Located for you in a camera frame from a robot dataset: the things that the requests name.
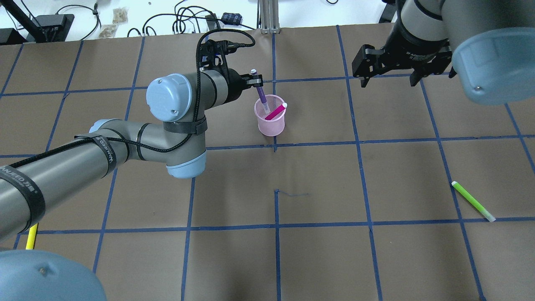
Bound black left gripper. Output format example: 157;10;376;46
226;69;264;103

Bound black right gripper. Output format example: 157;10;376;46
352;25;453;88

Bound purple pen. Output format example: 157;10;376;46
250;69;271;115

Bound pink pen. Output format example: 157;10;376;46
264;103;288;120

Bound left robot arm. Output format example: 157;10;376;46
0;67;263;301

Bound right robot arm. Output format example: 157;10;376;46
352;0;535;105

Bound pink mesh cup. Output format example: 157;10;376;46
253;94;288;137

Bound blue plaid pouch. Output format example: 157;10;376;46
220;12;243;26

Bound green pen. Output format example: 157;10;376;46
451;181;497;222

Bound yellow pen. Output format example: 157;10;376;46
25;223;39;250

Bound aluminium frame post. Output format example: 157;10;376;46
257;0;281;34

